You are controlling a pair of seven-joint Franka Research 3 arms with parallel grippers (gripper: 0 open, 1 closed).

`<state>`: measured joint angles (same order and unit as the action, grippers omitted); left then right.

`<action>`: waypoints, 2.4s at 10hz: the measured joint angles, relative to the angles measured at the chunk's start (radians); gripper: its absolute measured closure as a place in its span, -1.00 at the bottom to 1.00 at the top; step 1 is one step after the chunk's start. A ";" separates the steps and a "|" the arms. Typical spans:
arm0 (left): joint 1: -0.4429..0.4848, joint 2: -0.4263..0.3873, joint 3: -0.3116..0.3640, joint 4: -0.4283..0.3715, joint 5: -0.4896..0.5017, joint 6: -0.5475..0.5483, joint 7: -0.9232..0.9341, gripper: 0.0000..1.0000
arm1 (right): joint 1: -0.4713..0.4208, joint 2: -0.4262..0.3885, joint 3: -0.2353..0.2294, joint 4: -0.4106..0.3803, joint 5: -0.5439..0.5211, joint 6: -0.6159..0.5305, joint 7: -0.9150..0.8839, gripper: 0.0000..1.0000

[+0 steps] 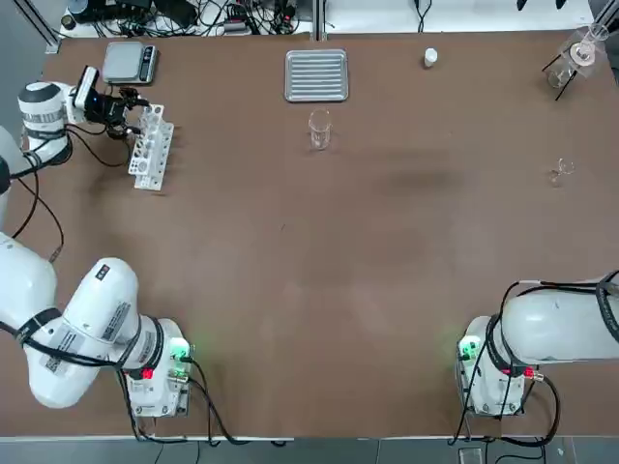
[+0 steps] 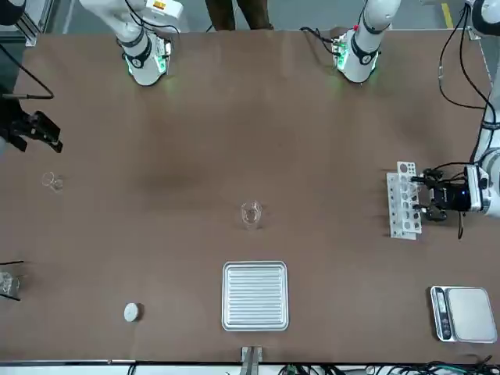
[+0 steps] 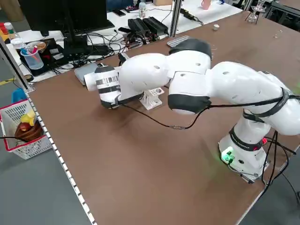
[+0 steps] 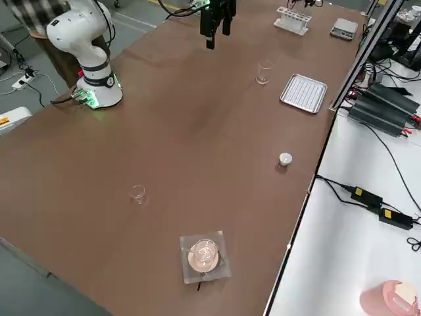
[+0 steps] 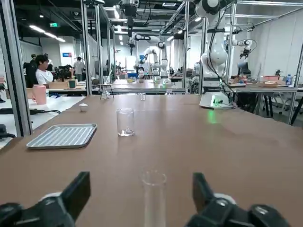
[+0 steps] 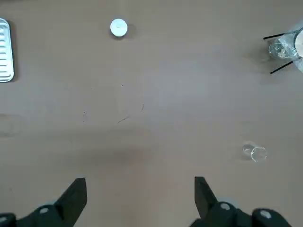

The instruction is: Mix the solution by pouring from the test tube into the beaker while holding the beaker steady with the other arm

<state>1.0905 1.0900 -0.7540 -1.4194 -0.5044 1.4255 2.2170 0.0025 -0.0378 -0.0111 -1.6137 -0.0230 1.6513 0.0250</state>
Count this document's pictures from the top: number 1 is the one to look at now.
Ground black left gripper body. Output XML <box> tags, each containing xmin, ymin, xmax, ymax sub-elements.
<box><xmin>85</xmin><ymin>91</ymin><xmax>128</xmax><ymax>130</ymax></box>

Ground large clear glass beaker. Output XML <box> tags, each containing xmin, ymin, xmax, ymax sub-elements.
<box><xmin>307</xmin><ymin>108</ymin><xmax>334</xmax><ymax>152</ymax></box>

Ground white test tube rack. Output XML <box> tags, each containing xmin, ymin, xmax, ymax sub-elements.
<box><xmin>126</xmin><ymin>102</ymin><xmax>176</xmax><ymax>193</ymax></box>

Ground silver digital kitchen scale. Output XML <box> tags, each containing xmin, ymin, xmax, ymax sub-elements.
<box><xmin>102</xmin><ymin>41</ymin><xmax>161</xmax><ymax>87</ymax></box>

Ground silver ribbed metal tray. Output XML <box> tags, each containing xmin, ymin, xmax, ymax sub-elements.
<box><xmin>282</xmin><ymin>47</ymin><xmax>350</xmax><ymax>104</ymax></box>

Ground clear glass flask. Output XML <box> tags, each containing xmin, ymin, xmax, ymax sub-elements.
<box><xmin>545</xmin><ymin>62</ymin><xmax>579</xmax><ymax>91</ymax></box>

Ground aluminium frame post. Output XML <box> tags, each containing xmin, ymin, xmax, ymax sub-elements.
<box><xmin>311</xmin><ymin>0</ymin><xmax>326</xmax><ymax>43</ymax></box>

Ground black left base cables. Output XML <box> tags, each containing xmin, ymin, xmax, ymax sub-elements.
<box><xmin>115</xmin><ymin>357</ymin><xmax>296</xmax><ymax>446</ymax></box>

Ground black base cables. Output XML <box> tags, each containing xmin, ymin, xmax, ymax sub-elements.
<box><xmin>447</xmin><ymin>371</ymin><xmax>562</xmax><ymax>446</ymax></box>
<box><xmin>115</xmin><ymin>357</ymin><xmax>296</xmax><ymax>446</ymax></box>

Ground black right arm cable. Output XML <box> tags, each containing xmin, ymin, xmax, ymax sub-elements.
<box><xmin>485</xmin><ymin>270</ymin><xmax>619</xmax><ymax>378</ymax></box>

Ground black right base cables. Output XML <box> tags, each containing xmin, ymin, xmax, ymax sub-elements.
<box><xmin>447</xmin><ymin>371</ymin><xmax>562</xmax><ymax>446</ymax></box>

